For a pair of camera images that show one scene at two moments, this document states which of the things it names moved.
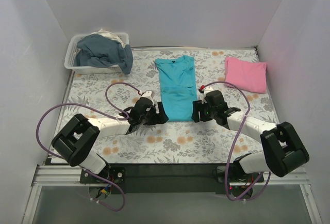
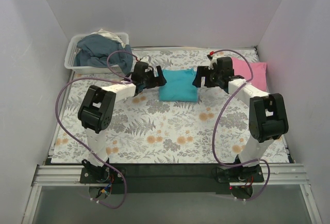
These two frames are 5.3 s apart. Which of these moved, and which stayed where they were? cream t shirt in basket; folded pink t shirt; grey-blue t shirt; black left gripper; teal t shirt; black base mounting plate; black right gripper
Moved: teal t shirt; black right gripper; black left gripper
Stayed: grey-blue t shirt; black base mounting plate; folded pink t shirt; cream t shirt in basket
